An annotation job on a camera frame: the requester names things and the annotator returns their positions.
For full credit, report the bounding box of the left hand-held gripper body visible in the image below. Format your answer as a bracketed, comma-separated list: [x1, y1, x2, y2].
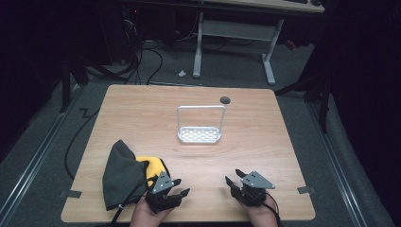
[145, 170, 182, 214]

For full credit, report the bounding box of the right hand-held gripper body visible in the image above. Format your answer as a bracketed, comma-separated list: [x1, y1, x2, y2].
[231, 170, 276, 208]

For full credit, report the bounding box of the dark grey and yellow cloth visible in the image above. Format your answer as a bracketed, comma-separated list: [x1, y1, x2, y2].
[101, 139, 171, 212]

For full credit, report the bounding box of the person's right hand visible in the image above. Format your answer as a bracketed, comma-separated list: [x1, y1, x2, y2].
[240, 192, 280, 227]

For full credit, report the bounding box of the person's left hand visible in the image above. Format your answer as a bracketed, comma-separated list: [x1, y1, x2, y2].
[129, 197, 173, 227]

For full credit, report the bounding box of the grey tape piece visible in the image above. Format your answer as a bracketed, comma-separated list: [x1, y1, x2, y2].
[59, 189, 82, 200]
[297, 185, 316, 195]

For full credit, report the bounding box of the white metal rack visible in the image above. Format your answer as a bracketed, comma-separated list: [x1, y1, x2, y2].
[176, 104, 227, 145]

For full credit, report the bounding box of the black stand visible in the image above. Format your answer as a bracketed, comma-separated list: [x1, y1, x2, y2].
[273, 70, 336, 134]
[59, 51, 91, 114]

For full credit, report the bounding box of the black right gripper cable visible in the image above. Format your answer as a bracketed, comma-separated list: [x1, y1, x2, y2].
[262, 192, 282, 227]

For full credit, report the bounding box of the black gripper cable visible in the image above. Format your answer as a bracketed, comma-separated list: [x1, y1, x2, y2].
[262, 192, 282, 227]
[108, 175, 159, 227]

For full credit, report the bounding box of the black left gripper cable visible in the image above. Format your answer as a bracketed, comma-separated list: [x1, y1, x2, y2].
[108, 175, 159, 227]

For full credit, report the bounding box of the metal floor rail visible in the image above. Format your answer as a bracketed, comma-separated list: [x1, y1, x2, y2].
[0, 83, 83, 218]
[306, 102, 368, 227]

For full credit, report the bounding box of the black floor cable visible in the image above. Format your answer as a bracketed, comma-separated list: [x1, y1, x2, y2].
[63, 107, 101, 182]

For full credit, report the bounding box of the bundle of black cables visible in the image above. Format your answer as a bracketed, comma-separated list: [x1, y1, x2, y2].
[117, 10, 165, 87]

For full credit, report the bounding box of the white frame desk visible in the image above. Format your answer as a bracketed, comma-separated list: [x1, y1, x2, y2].
[192, 0, 326, 86]

